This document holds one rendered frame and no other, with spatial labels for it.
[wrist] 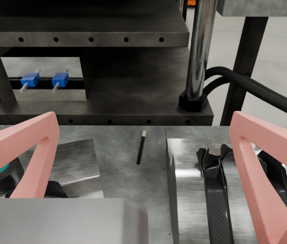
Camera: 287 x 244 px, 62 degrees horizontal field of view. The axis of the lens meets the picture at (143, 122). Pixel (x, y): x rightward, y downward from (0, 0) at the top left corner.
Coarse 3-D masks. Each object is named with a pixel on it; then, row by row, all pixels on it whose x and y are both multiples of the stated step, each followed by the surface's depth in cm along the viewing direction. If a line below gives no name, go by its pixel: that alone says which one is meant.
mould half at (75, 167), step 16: (64, 144) 54; (80, 144) 54; (64, 160) 50; (80, 160) 50; (96, 160) 50; (64, 176) 47; (80, 176) 47; (96, 176) 47; (64, 192) 46; (80, 192) 47; (96, 192) 48
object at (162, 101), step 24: (0, 48) 136; (120, 48) 136; (144, 48) 136; (168, 48) 135; (0, 72) 112; (120, 72) 111; (144, 72) 111; (168, 72) 111; (0, 96) 95; (96, 96) 94; (120, 96) 94; (144, 96) 94; (168, 96) 94; (0, 120) 87; (24, 120) 86; (72, 120) 86; (96, 120) 86; (120, 120) 86; (144, 120) 86; (168, 120) 86; (192, 120) 86
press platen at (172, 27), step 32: (0, 0) 117; (32, 0) 117; (64, 0) 117; (96, 0) 116; (128, 0) 116; (160, 0) 116; (0, 32) 78; (32, 32) 77; (64, 32) 77; (96, 32) 77; (128, 32) 77; (160, 32) 77
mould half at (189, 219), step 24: (168, 144) 61; (192, 144) 61; (216, 144) 61; (168, 168) 58; (192, 168) 45; (192, 192) 42; (240, 192) 42; (192, 216) 41; (240, 216) 41; (192, 240) 39; (240, 240) 39
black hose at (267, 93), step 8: (208, 72) 84; (216, 72) 81; (224, 72) 78; (232, 72) 76; (232, 80) 76; (240, 80) 74; (248, 80) 74; (248, 88) 72; (256, 88) 71; (256, 96) 72; (264, 96) 70; (272, 96) 69
